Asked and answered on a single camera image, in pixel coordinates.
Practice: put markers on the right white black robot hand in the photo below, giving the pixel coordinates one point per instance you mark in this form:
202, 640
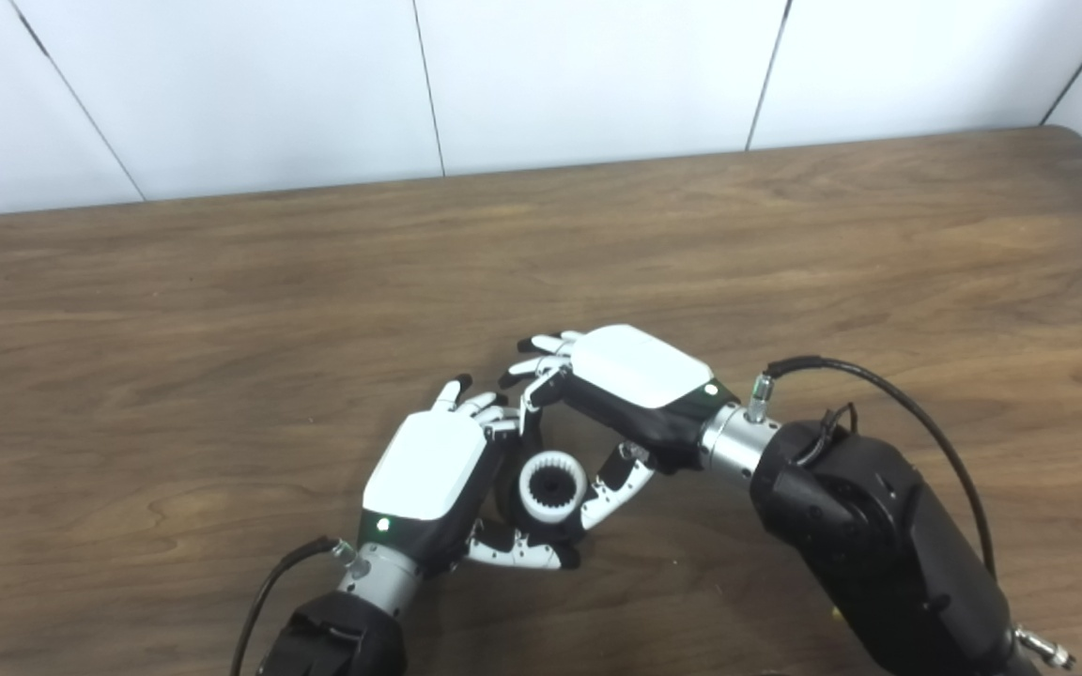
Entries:
640, 371

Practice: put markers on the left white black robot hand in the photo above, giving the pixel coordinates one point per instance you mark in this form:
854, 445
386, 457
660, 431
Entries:
424, 465

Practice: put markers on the round black part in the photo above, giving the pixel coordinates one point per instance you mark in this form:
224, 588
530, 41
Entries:
507, 488

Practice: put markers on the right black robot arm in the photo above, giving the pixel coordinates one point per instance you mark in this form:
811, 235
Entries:
879, 535

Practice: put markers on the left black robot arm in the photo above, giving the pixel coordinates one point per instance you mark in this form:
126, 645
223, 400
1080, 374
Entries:
344, 629

